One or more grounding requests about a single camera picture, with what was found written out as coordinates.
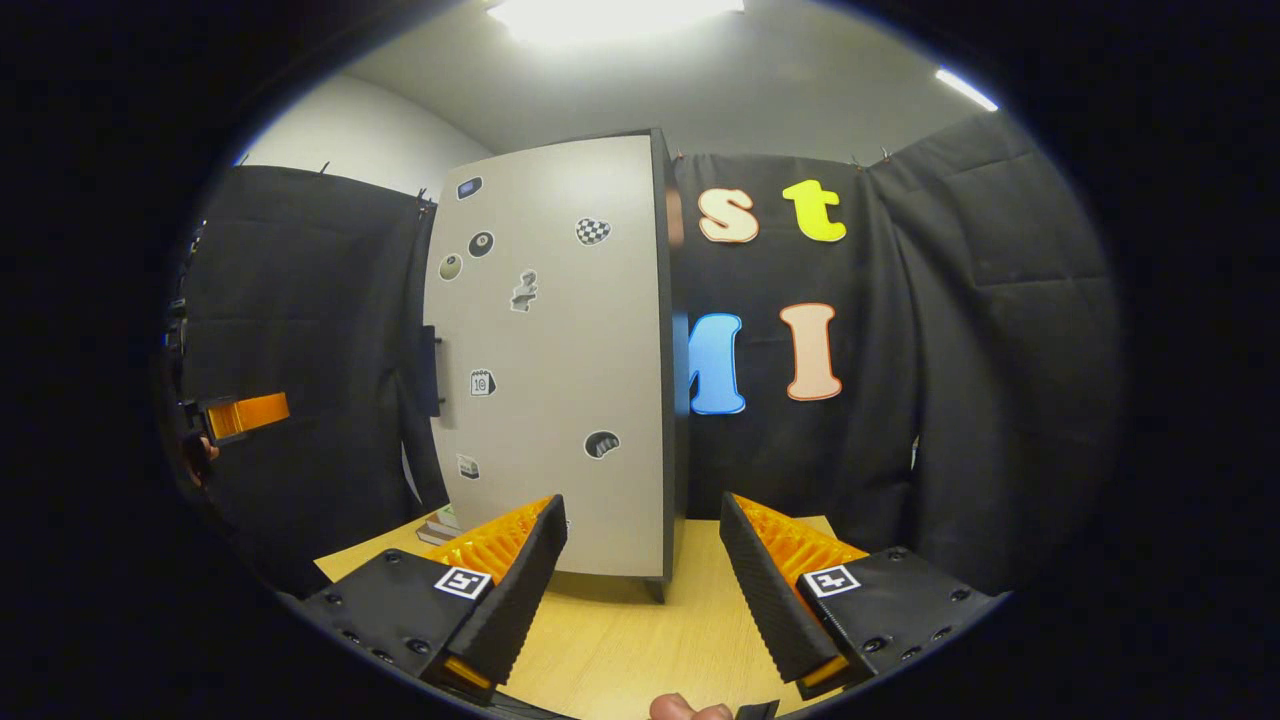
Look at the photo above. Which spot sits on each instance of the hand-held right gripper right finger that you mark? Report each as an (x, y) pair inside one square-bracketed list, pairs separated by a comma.
[(765, 590)]

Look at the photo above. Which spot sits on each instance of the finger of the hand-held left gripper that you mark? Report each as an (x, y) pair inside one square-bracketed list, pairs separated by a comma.
[(250, 415)]

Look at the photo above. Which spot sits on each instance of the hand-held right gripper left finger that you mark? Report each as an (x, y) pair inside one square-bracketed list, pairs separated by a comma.
[(515, 595)]

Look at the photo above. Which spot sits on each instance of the grey cabinet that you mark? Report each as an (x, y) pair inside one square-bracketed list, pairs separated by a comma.
[(668, 450)]

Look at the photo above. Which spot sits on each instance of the grey cabinet door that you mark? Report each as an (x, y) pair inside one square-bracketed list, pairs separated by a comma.
[(550, 350)]

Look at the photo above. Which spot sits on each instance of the brown book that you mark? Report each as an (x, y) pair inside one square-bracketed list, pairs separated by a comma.
[(435, 536)]

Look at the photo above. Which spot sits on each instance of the black backdrop cloth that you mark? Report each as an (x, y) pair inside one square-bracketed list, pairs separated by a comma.
[(950, 350)]

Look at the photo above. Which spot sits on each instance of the wide ceiling light panel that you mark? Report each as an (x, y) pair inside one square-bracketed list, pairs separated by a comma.
[(610, 18)]

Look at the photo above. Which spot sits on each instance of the narrow ceiling light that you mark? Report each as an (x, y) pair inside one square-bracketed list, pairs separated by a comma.
[(965, 88)]

